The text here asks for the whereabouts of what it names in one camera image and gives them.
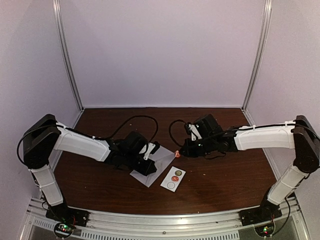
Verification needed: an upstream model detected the black braided cable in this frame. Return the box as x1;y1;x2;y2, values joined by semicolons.
168;119;301;161
16;114;160;171

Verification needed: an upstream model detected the left circuit board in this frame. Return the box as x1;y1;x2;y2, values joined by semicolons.
53;222;76;238

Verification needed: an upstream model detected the pale blue envelope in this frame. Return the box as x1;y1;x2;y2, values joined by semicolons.
129;146;175;188

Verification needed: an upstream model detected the green round sticker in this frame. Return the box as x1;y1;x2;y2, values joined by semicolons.
174;170;183;176

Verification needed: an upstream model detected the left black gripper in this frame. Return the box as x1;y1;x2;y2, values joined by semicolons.
123;152;157;177

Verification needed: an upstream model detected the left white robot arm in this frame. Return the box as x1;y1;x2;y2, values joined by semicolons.
16;114;160;222

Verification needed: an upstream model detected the circuit board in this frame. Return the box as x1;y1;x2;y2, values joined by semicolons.
254;222;275;238
53;222;76;238

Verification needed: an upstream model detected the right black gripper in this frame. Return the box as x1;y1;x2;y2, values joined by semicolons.
179;136;216;158

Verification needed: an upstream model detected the aluminium front rail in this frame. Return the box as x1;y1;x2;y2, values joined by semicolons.
18;197;311;240

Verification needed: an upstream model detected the white sticker sheet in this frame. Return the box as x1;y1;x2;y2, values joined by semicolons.
160;166;186;193

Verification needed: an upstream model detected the red white round sticker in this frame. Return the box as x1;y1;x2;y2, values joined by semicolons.
174;150;181;158

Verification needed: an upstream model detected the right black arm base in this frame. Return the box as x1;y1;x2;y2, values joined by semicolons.
239;203;282;226

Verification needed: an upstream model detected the left black braided cable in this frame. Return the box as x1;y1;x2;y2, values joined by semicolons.
16;114;160;171

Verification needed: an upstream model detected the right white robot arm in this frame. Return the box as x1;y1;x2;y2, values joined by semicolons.
178;114;320;221

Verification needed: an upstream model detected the right black braided cable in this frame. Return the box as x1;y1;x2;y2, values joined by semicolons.
168;119;301;161

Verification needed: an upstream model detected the right circuit board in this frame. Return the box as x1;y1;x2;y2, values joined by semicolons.
254;222;275;238

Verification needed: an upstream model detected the orange round sticker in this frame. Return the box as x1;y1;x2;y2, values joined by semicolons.
171;175;179;182

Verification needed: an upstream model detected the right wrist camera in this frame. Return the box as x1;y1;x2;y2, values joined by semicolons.
186;123;202;141

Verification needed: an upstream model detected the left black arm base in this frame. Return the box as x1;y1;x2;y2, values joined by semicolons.
45;203;89;227

